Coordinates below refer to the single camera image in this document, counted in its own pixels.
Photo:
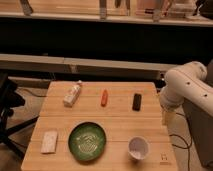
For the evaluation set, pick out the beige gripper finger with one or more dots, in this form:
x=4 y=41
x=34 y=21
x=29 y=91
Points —
x=167 y=116

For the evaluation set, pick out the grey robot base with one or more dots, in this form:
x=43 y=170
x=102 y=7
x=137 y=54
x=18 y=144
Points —
x=198 y=107

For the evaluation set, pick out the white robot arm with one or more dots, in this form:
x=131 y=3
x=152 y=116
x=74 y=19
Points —
x=185 y=82

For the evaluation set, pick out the black rectangular block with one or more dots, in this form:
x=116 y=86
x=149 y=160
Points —
x=136 y=102

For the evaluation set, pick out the green plate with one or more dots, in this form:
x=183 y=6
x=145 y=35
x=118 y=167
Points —
x=87 y=141

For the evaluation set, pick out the white milk carton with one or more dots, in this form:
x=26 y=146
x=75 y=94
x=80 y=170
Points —
x=72 y=95

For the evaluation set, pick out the white sponge block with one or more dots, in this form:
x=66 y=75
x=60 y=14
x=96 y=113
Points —
x=49 y=142

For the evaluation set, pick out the black office chair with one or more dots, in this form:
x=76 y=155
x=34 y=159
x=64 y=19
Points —
x=8 y=100

